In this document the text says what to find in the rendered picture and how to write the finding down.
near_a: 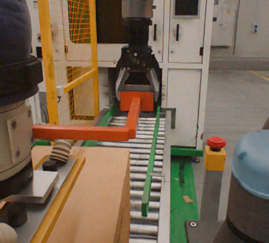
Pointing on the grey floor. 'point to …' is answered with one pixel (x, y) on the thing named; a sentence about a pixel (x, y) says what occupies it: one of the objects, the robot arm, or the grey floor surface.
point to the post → (212, 183)
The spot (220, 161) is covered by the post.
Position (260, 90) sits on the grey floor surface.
